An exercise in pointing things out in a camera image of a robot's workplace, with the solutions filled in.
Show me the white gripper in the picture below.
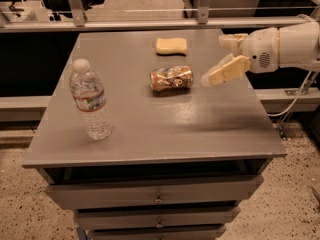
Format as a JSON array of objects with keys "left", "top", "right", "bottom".
[{"left": 201, "top": 28, "right": 279, "bottom": 87}]

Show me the orange soda can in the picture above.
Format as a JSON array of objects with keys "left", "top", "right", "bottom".
[{"left": 150, "top": 66, "right": 194, "bottom": 92}]

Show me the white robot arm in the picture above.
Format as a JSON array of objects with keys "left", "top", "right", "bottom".
[{"left": 201, "top": 17, "right": 320, "bottom": 87}]

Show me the yellow sponge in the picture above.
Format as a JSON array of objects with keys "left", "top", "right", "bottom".
[{"left": 156, "top": 38, "right": 187, "bottom": 55}]

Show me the grey drawer cabinet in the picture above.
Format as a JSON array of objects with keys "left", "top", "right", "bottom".
[{"left": 21, "top": 28, "right": 289, "bottom": 240}]

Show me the top grey drawer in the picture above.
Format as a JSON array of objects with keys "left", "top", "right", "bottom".
[{"left": 46, "top": 175, "right": 263, "bottom": 210}]

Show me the grey drawer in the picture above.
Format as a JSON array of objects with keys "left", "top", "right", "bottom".
[
  {"left": 46, "top": 175, "right": 263, "bottom": 210},
  {"left": 92, "top": 225, "right": 226, "bottom": 240},
  {"left": 75, "top": 206, "right": 240, "bottom": 230}
]

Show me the clear plastic water bottle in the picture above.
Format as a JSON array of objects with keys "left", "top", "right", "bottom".
[{"left": 69, "top": 59, "right": 111, "bottom": 140}]

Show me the middle grey drawer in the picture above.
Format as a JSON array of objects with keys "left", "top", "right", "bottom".
[{"left": 75, "top": 206, "right": 240, "bottom": 230}]

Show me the bottom grey drawer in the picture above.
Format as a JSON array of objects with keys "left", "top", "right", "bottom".
[{"left": 92, "top": 225, "right": 226, "bottom": 240}]

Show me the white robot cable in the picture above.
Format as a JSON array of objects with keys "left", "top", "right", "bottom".
[{"left": 267, "top": 69, "right": 318, "bottom": 118}]

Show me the metal railing frame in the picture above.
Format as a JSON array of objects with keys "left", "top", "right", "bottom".
[{"left": 0, "top": 0, "right": 319, "bottom": 33}]

